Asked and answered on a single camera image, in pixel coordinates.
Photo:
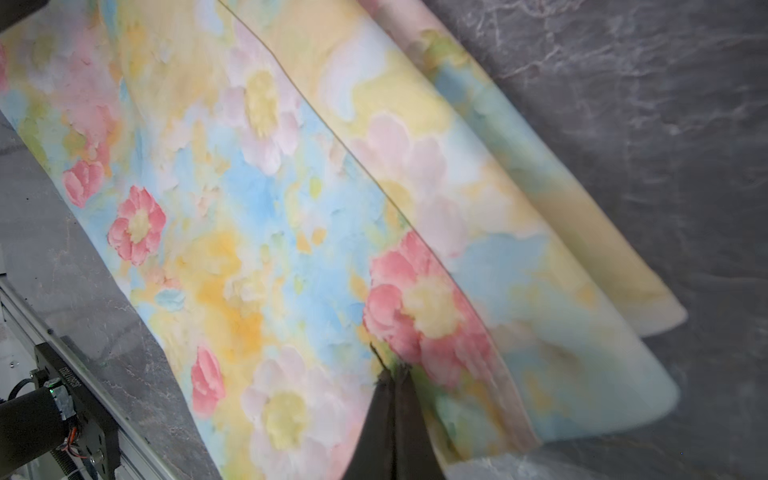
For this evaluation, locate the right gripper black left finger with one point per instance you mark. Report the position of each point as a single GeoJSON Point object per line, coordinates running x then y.
{"type": "Point", "coordinates": [374, 454]}

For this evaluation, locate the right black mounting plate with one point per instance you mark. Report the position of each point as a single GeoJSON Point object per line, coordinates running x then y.
{"type": "Point", "coordinates": [92, 430]}

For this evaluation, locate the pastel floral skirt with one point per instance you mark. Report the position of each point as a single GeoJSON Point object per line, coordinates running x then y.
{"type": "Point", "coordinates": [285, 189]}

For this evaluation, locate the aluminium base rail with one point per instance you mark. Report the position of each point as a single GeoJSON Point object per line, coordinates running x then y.
{"type": "Point", "coordinates": [21, 331]}

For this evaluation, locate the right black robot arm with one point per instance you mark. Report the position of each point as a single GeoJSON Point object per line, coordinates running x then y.
{"type": "Point", "coordinates": [53, 412]}

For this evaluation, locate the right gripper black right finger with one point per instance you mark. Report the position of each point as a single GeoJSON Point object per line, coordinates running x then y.
{"type": "Point", "coordinates": [414, 456]}

